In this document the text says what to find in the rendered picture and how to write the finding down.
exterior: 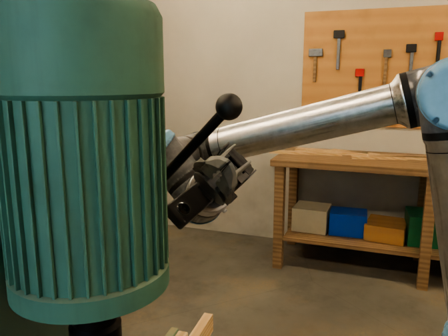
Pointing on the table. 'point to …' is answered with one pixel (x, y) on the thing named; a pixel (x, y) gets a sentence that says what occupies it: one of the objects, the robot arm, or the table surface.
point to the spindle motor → (83, 158)
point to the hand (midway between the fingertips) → (224, 168)
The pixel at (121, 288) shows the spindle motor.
